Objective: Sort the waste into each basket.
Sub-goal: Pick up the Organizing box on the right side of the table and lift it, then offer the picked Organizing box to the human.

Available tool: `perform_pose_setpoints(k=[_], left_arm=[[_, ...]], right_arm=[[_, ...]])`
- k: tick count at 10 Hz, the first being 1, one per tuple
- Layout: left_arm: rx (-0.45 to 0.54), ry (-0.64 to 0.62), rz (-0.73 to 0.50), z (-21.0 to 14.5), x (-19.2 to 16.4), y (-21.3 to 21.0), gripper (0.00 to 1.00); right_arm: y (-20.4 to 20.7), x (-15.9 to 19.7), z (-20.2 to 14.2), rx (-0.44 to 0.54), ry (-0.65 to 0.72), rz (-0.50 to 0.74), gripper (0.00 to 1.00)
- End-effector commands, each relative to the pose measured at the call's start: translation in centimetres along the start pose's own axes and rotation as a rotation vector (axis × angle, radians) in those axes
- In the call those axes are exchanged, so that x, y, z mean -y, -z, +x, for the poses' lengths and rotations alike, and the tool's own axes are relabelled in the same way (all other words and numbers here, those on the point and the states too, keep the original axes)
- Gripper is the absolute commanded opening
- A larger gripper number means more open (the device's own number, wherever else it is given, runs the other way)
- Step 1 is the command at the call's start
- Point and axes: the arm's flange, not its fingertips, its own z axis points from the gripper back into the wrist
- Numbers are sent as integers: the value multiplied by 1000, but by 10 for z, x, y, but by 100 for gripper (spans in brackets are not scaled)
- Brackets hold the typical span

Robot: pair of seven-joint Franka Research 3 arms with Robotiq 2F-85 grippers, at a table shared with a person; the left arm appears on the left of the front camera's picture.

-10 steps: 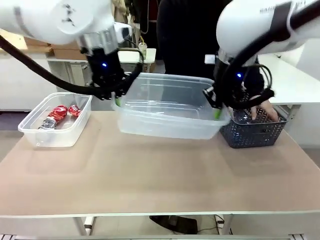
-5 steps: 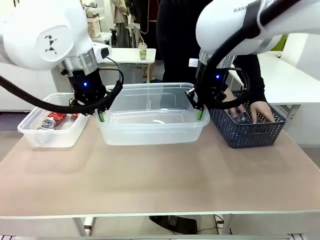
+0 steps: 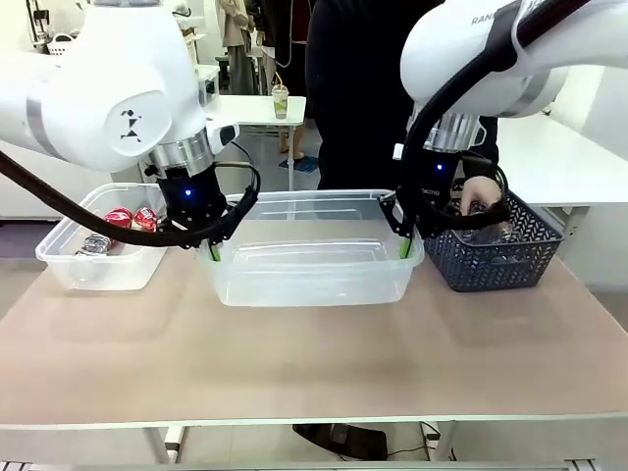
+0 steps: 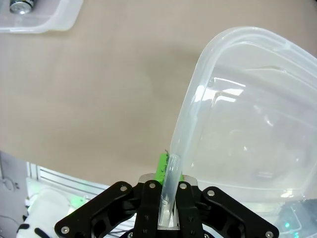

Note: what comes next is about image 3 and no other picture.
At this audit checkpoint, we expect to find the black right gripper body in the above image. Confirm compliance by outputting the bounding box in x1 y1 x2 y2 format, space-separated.
398 149 463 218

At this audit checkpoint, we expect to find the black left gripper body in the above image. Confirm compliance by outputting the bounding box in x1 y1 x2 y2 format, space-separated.
155 164 230 236

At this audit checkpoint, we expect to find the red drink can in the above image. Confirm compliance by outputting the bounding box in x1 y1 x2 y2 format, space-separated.
102 207 134 231
131 205 159 233

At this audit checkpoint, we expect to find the clear crushed plastic bottle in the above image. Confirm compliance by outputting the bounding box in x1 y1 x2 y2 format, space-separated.
451 215 529 264

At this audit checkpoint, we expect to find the black mesh plastic basket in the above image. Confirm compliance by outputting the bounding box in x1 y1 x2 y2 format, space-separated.
422 188 566 294

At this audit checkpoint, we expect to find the clear plastic bin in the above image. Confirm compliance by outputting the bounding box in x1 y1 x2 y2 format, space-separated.
34 182 172 292
197 188 426 308

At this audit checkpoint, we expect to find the crushed silver can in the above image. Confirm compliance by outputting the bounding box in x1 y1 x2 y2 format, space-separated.
75 234 113 258

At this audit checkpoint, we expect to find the person's left forearm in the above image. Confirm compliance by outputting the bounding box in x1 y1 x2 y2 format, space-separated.
461 116 500 183

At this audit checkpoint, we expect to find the white laundry basket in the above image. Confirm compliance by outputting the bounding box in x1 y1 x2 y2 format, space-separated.
45 32 81 56

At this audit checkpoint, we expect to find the person's left hand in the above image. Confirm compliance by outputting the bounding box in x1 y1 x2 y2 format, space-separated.
459 176 504 218

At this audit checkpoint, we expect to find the white folding table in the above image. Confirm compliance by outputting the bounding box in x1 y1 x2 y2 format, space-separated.
203 95 308 190

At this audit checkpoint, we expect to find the clear lidded storage container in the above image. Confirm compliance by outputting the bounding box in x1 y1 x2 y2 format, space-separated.
194 65 222 108

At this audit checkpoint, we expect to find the blue floor mat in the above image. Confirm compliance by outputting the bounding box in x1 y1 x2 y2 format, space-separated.
279 155 321 175

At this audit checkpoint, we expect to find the person in black coat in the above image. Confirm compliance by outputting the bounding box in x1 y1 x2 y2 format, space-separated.
303 0 500 192

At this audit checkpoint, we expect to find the white side table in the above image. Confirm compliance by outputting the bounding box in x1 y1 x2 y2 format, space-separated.
494 100 628 208

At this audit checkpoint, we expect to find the plastic cup with green drink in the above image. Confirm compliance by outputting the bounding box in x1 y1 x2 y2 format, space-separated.
271 73 291 121

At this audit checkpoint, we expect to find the person in beige coat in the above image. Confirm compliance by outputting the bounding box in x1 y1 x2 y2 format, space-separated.
218 0 257 97

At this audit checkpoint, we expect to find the person in dark clothes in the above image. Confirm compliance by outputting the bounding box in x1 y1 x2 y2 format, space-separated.
257 0 315 99

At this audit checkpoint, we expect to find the black foot pedal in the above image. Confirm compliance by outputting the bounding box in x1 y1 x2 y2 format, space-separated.
291 423 391 456

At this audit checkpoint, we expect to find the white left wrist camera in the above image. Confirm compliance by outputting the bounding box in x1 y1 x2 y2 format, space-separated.
207 123 242 154

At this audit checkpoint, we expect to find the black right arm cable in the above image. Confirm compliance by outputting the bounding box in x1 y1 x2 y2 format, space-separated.
395 0 593 242

